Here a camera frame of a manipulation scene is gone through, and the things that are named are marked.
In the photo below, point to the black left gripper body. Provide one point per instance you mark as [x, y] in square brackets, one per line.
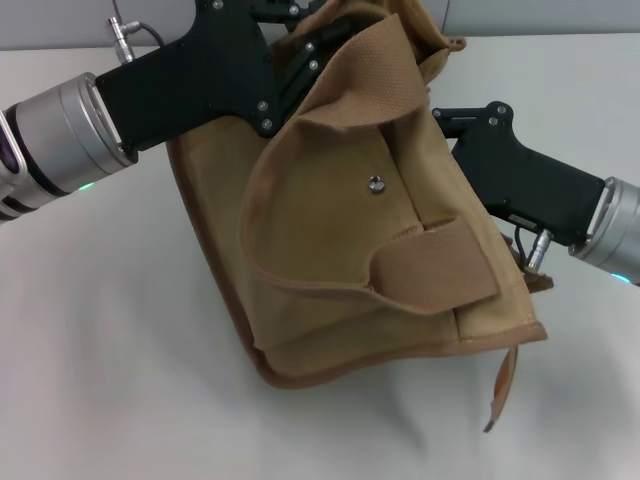
[210, 75]

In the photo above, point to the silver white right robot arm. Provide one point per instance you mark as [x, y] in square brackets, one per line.
[615, 230]

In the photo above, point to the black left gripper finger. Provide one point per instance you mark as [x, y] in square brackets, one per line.
[302, 65]
[280, 10]

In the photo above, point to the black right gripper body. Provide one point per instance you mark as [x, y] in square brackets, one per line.
[525, 175]

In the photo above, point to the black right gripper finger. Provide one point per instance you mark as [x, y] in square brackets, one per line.
[460, 122]

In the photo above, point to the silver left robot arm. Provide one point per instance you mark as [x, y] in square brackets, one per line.
[55, 145]

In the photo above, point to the khaki canvas food bag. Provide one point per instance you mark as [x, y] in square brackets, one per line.
[340, 260]

